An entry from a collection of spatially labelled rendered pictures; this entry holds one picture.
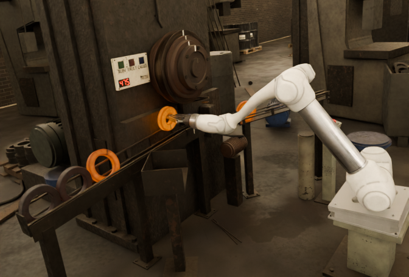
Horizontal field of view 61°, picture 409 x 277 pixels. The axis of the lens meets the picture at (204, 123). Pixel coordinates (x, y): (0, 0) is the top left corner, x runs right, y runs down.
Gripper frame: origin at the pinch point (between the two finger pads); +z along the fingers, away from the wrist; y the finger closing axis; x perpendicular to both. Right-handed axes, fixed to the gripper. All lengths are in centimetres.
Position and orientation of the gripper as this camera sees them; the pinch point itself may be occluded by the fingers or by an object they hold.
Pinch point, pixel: (167, 115)
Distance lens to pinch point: 222.2
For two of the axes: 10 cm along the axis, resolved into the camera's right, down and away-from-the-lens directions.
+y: 5.9, -2.9, 7.5
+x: -0.6, -9.4, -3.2
